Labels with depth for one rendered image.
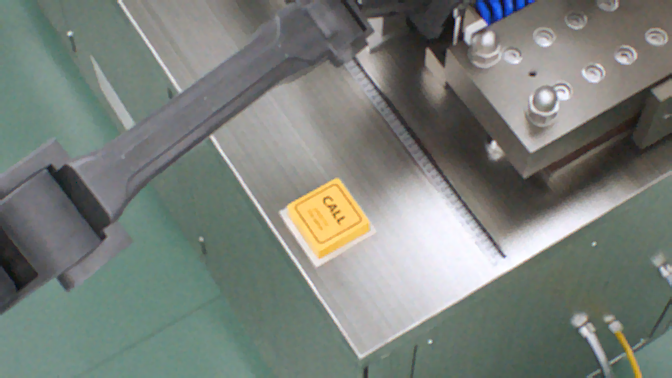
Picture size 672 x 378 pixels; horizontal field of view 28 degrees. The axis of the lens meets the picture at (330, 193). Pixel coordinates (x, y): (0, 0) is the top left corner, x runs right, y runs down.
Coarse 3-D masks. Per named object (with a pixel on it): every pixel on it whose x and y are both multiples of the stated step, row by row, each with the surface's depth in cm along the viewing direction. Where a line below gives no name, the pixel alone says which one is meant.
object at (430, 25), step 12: (408, 0) 138; (420, 0) 140; (432, 0) 141; (444, 0) 140; (456, 0) 139; (396, 12) 139; (408, 12) 140; (420, 12) 142; (432, 12) 141; (444, 12) 140; (420, 24) 143; (432, 24) 142; (432, 36) 142
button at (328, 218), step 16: (320, 192) 152; (336, 192) 152; (288, 208) 152; (304, 208) 152; (320, 208) 151; (336, 208) 151; (352, 208) 151; (304, 224) 151; (320, 224) 151; (336, 224) 151; (352, 224) 151; (368, 224) 151; (320, 240) 150; (336, 240) 150; (352, 240) 152; (320, 256) 150
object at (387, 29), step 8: (392, 16) 162; (400, 16) 162; (376, 24) 163; (384, 24) 162; (392, 24) 163; (400, 24) 164; (376, 32) 164; (384, 32) 163; (392, 32) 164; (400, 32) 164; (408, 32) 165; (368, 40) 164; (376, 40) 164; (384, 40) 164; (392, 40) 165; (368, 48) 163; (376, 48) 164
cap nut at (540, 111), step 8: (544, 88) 141; (552, 88) 142; (536, 96) 142; (544, 96) 141; (552, 96) 141; (528, 104) 144; (536, 104) 142; (544, 104) 141; (552, 104) 141; (528, 112) 145; (536, 112) 143; (544, 112) 142; (552, 112) 143; (536, 120) 144; (544, 120) 143; (552, 120) 144
